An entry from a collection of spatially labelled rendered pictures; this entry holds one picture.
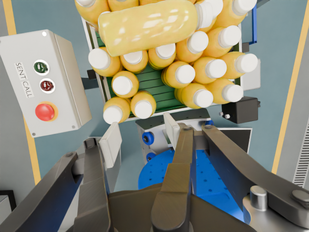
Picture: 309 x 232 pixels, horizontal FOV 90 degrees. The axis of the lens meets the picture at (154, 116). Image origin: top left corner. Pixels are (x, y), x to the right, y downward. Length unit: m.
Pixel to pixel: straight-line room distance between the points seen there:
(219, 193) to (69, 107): 0.35
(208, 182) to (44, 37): 0.44
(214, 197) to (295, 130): 1.90
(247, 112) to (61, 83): 0.49
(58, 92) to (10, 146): 1.63
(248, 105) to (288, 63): 1.47
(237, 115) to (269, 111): 1.41
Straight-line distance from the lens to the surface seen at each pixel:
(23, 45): 0.40
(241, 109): 0.52
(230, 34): 0.39
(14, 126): 1.89
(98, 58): 0.35
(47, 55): 0.38
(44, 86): 0.37
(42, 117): 0.38
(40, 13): 1.71
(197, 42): 0.36
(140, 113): 0.35
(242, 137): 1.65
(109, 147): 0.16
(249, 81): 0.70
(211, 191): 0.36
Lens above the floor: 1.43
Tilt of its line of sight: 76 degrees down
